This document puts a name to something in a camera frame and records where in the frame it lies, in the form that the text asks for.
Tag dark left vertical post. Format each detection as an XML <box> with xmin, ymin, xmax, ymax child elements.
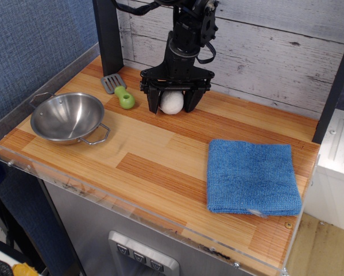
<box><xmin>92</xmin><ymin>0</ymin><xmax>124</xmax><ymax>76</ymax></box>

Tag white sushi with black band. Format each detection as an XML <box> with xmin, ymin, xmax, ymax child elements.
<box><xmin>160</xmin><ymin>91</ymin><xmax>184</xmax><ymax>115</ymax></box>

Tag white ribbed side appliance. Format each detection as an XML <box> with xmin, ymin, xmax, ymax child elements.
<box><xmin>304</xmin><ymin>109</ymin><xmax>344</xmax><ymax>229</ymax></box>

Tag clear acrylic front guard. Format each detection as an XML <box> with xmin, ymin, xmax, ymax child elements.
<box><xmin>0</xmin><ymin>139</ymin><xmax>322</xmax><ymax>276</ymax></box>

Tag dark vertical post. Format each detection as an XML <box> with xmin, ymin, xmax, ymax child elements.
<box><xmin>92</xmin><ymin>0</ymin><xmax>124</xmax><ymax>76</ymax></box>
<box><xmin>312</xmin><ymin>54</ymin><xmax>344</xmax><ymax>144</ymax></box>

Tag yellow object at corner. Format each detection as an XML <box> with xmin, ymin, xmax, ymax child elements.
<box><xmin>12</xmin><ymin>263</ymin><xmax>38</xmax><ymax>276</ymax></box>

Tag silver dispenser button panel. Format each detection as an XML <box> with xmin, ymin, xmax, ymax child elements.
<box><xmin>108</xmin><ymin>231</ymin><xmax>180</xmax><ymax>275</ymax></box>

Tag stainless steel toy cabinet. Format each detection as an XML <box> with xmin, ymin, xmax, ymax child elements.
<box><xmin>44</xmin><ymin>182</ymin><xmax>248</xmax><ymax>275</ymax></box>

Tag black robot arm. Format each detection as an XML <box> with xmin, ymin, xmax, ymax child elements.
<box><xmin>113</xmin><ymin>1</ymin><xmax>218</xmax><ymax>113</ymax></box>

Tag blue folded cloth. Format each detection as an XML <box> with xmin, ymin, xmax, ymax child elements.
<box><xmin>207</xmin><ymin>139</ymin><xmax>302</xmax><ymax>216</ymax></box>

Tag dark right vertical post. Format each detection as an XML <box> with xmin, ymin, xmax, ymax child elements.
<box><xmin>312</xmin><ymin>54</ymin><xmax>344</xmax><ymax>144</ymax></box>

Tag green handled grey spatula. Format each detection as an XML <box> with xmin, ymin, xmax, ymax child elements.
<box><xmin>101</xmin><ymin>74</ymin><xmax>136</xmax><ymax>110</ymax></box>

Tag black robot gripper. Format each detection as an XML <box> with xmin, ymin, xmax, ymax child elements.
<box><xmin>140</xmin><ymin>50</ymin><xmax>215</xmax><ymax>114</ymax></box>

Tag stainless steel bowl with handles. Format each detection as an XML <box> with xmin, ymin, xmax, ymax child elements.
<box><xmin>29</xmin><ymin>92</ymin><xmax>110</xmax><ymax>145</ymax></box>

